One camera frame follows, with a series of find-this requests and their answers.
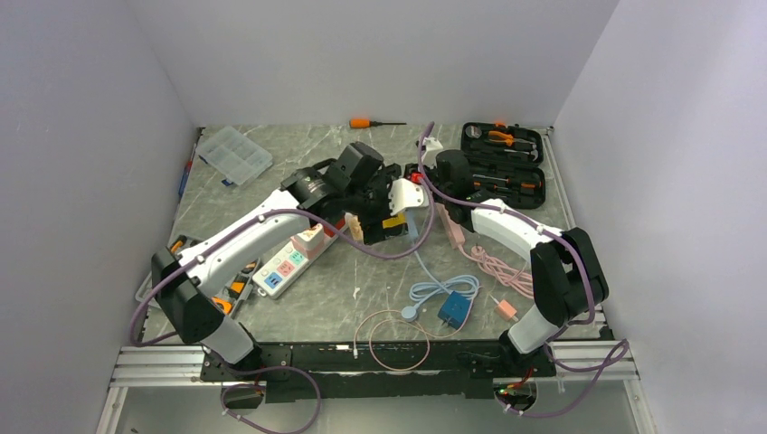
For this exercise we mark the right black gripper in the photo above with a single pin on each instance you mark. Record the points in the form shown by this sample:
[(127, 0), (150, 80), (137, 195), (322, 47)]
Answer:
[(431, 170)]

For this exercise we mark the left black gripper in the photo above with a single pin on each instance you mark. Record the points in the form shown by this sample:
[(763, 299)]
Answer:
[(372, 227)]

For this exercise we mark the yellow cube adapter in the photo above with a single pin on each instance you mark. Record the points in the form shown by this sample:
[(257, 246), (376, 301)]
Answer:
[(394, 221)]

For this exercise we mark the pink power strip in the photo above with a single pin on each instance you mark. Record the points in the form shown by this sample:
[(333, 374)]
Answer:
[(454, 231)]

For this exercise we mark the black tool case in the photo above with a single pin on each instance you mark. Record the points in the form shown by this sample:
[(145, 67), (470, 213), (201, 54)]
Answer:
[(513, 174)]

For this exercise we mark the white power strip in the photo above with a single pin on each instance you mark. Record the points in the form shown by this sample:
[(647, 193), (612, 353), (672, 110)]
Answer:
[(283, 269)]

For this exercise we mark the clear plastic screw box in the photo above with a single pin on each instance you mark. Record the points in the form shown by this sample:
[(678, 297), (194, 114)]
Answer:
[(235, 156)]

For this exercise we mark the blue cube adapter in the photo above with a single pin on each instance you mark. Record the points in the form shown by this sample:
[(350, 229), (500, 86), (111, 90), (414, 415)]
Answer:
[(454, 310)]

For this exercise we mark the small pink charger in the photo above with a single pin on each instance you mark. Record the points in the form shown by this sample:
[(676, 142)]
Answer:
[(505, 310)]

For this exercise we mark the grey tool case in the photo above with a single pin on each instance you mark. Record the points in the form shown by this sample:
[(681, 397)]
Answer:
[(236, 290)]

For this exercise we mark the peach cube adapter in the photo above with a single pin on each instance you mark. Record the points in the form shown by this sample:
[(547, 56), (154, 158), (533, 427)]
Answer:
[(355, 227)]

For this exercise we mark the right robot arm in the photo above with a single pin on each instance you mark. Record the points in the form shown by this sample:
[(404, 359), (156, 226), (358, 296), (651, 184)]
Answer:
[(566, 272)]

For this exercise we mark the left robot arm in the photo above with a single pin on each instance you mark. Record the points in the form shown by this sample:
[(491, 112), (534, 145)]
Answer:
[(358, 182)]

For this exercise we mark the round tape measure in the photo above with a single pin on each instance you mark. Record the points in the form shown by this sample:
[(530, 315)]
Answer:
[(472, 131)]

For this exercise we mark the white cube adapter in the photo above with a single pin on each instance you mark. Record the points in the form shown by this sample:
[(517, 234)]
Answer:
[(308, 235)]

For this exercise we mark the pink cube adapter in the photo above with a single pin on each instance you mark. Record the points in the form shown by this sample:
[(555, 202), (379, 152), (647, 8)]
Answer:
[(310, 254)]

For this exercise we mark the orange pliers in black case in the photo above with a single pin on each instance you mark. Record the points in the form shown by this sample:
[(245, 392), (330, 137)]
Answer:
[(498, 137)]

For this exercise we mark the blue pen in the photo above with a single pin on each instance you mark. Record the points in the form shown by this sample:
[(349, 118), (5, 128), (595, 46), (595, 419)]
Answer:
[(186, 171)]

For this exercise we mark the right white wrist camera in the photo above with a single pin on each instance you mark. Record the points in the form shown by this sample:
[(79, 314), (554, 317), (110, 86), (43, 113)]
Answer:
[(431, 146)]

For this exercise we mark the orange handle screwdriver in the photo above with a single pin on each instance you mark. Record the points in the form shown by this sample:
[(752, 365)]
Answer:
[(363, 123)]

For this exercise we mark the black base frame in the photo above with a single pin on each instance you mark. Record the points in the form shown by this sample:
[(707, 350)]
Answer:
[(400, 359)]

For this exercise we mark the aluminium rail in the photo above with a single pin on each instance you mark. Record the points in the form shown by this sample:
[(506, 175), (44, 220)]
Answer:
[(181, 365)]

